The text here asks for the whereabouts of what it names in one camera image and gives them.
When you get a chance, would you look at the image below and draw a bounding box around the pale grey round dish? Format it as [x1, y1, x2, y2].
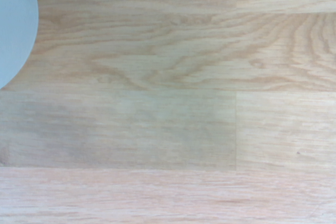
[0, 0, 40, 89]

